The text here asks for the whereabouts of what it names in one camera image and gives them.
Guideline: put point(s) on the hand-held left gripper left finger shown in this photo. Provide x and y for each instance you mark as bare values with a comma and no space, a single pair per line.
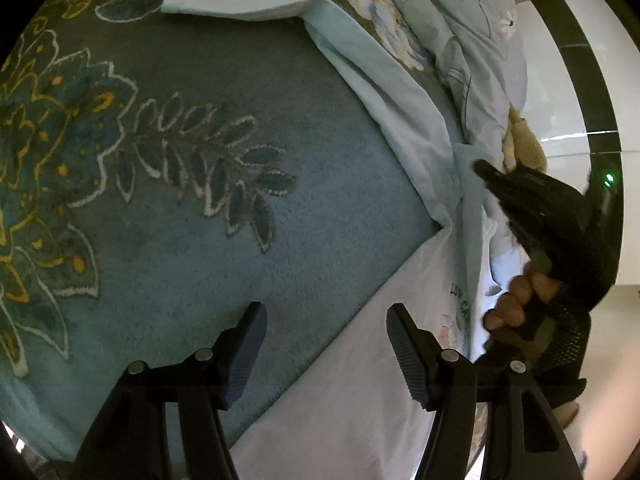
245,355

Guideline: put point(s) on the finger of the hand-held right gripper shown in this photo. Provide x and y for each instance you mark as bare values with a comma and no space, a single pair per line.
500,185

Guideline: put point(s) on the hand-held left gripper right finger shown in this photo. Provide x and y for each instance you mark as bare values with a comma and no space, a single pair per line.
406,360

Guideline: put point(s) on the white printed shirt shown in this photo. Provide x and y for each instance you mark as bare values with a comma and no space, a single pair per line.
360,400

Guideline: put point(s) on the light blue cloth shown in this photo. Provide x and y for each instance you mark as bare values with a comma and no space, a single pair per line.
380,85

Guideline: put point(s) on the person's right hand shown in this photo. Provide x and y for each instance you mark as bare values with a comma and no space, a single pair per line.
515,305

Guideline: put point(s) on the brown plush toy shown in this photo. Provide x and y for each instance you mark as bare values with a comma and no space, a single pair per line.
532,147

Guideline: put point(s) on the grey daisy print quilt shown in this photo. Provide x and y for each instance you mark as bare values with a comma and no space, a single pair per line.
465,35

